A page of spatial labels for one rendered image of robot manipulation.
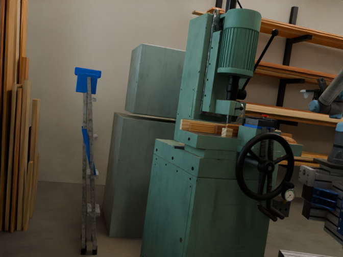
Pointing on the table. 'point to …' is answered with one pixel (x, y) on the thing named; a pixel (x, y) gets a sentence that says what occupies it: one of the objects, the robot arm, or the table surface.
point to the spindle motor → (239, 43)
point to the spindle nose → (233, 87)
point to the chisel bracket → (227, 107)
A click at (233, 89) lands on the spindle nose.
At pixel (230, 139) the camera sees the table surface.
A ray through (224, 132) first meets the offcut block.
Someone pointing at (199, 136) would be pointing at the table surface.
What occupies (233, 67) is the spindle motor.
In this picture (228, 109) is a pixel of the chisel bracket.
